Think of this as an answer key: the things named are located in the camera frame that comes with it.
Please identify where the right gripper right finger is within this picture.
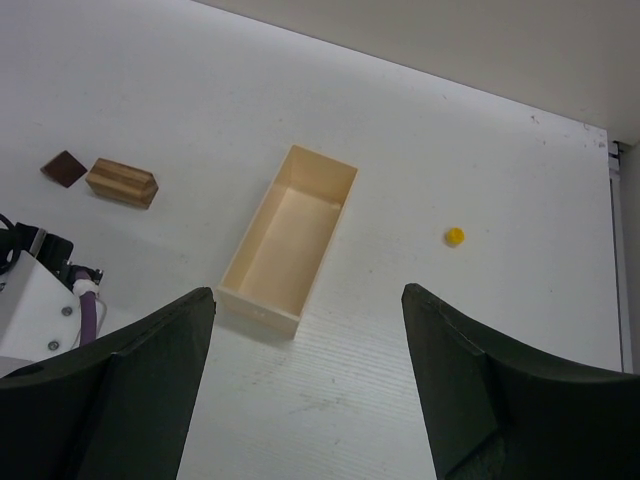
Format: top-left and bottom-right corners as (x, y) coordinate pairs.
(402, 284), (639, 479)

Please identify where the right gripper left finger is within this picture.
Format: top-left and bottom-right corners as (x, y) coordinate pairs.
(1, 287), (216, 479)

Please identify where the cream wooden box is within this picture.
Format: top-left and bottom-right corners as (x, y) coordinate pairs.
(216, 145), (358, 338)

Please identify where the light striped wood block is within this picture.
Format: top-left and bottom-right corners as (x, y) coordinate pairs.
(86, 158), (159, 209)

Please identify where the reddish brown wood block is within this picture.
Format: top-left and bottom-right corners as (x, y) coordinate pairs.
(40, 150), (87, 188)

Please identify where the small yellow peg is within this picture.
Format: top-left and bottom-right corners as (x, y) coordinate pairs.
(444, 227), (466, 247)

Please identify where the aluminium right rail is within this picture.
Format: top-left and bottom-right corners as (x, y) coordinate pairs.
(608, 141), (639, 374)

